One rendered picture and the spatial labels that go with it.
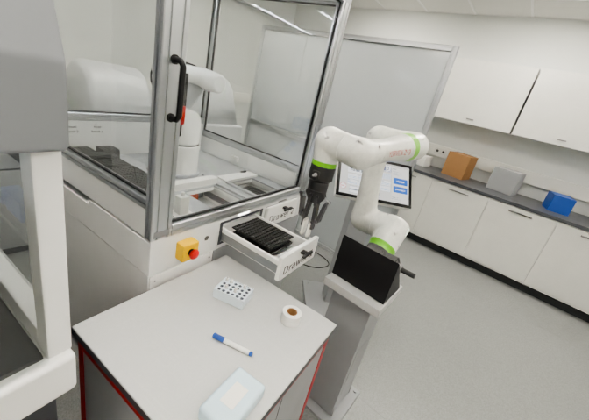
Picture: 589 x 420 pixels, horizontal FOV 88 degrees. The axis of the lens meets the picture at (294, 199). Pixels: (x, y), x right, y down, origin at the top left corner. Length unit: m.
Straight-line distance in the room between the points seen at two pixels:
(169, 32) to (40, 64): 0.47
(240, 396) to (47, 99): 0.74
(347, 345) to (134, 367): 0.95
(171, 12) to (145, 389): 0.98
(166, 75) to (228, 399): 0.87
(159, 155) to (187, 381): 0.65
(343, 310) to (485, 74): 3.45
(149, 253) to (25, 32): 0.77
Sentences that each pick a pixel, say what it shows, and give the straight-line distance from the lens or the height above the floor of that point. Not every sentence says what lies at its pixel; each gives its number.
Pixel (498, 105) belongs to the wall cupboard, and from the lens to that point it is 4.28.
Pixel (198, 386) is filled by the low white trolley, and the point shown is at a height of 0.76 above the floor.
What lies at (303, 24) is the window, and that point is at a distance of 1.49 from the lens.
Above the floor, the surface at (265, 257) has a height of 0.88.
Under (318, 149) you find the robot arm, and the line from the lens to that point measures 1.07.
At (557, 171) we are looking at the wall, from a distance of 4.63.
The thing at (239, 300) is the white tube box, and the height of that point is 0.80.
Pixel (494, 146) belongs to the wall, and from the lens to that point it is 4.63.
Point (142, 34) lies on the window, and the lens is 1.09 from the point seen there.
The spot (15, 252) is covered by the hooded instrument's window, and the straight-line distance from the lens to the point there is 0.69.
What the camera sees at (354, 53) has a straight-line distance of 3.06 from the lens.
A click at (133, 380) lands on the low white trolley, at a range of 0.99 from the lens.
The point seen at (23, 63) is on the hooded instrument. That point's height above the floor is 1.49.
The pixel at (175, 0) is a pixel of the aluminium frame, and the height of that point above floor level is 1.68.
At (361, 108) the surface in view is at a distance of 2.94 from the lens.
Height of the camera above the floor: 1.54
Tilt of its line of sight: 20 degrees down
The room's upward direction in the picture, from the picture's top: 13 degrees clockwise
